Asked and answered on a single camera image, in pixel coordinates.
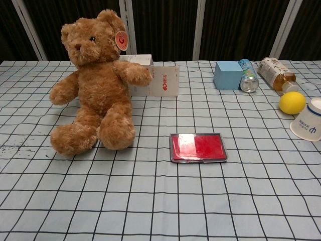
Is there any yellow ball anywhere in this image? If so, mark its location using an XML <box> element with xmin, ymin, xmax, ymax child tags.
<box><xmin>279</xmin><ymin>91</ymin><xmax>307</xmax><ymax>115</ymax></box>

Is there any round orange hang tag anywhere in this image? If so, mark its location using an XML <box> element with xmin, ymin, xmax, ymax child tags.
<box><xmin>114</xmin><ymin>29</ymin><xmax>129</xmax><ymax>51</ymax></box>

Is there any blue white drink can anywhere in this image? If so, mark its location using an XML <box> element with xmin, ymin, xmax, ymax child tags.
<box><xmin>237</xmin><ymin>58</ymin><xmax>259</xmax><ymax>93</ymax></box>

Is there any white cardboard box red logo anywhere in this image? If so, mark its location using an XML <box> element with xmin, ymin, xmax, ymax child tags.
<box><xmin>117</xmin><ymin>54</ymin><xmax>180</xmax><ymax>98</ymax></box>

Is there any white paper cup blue print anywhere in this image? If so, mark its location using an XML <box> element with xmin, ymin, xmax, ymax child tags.
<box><xmin>290</xmin><ymin>97</ymin><xmax>321</xmax><ymax>143</ymax></box>

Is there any light blue cube box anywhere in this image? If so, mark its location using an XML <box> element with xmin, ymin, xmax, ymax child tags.
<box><xmin>213</xmin><ymin>61</ymin><xmax>244</xmax><ymax>90</ymax></box>

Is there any brown teddy bear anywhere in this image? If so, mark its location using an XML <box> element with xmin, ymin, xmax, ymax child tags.
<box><xmin>49</xmin><ymin>9</ymin><xmax>153</xmax><ymax>157</ymax></box>

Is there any tea bottle with white cap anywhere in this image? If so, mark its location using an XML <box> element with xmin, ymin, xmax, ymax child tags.
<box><xmin>257</xmin><ymin>57</ymin><xmax>299</xmax><ymax>96</ymax></box>

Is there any checked white tablecloth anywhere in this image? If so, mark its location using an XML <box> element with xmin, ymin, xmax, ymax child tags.
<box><xmin>0</xmin><ymin>59</ymin><xmax>321</xmax><ymax>241</ymax></box>

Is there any white metal frame post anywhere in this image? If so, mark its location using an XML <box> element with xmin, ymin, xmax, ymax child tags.
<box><xmin>12</xmin><ymin>0</ymin><xmax>48</xmax><ymax>61</ymax></box>
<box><xmin>118</xmin><ymin>0</ymin><xmax>138</xmax><ymax>56</ymax></box>
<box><xmin>193</xmin><ymin>0</ymin><xmax>206</xmax><ymax>61</ymax></box>
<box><xmin>269</xmin><ymin>0</ymin><xmax>300</xmax><ymax>59</ymax></box>

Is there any red ink pad case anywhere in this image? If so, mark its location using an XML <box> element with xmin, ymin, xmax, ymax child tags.
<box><xmin>169</xmin><ymin>133</ymin><xmax>230</xmax><ymax>164</ymax></box>

